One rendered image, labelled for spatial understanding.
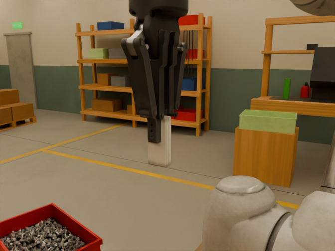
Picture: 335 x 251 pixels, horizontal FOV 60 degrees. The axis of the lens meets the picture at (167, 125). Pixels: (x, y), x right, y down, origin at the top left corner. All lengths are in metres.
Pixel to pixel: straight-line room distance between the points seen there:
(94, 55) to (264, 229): 6.31
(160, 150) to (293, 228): 0.32
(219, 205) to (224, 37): 5.28
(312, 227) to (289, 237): 0.05
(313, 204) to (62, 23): 7.98
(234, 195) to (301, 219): 0.13
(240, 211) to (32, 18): 8.81
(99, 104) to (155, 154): 6.42
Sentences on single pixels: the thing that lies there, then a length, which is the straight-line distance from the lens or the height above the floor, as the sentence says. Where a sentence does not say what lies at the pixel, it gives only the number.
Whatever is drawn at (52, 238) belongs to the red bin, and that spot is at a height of 0.88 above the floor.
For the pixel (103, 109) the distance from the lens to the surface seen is 6.77.
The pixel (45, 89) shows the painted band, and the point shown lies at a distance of 8.95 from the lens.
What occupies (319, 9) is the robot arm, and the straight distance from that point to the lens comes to 0.83.
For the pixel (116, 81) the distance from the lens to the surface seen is 6.37.
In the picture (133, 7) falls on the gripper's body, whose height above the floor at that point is 1.48.
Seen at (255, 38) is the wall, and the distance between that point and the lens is 5.66.
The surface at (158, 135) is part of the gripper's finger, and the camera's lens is 0.39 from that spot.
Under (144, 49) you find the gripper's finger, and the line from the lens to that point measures 0.34.
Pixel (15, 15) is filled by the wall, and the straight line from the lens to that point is 9.78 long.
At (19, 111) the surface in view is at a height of 0.33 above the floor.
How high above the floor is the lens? 1.42
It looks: 13 degrees down
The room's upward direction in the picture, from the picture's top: straight up
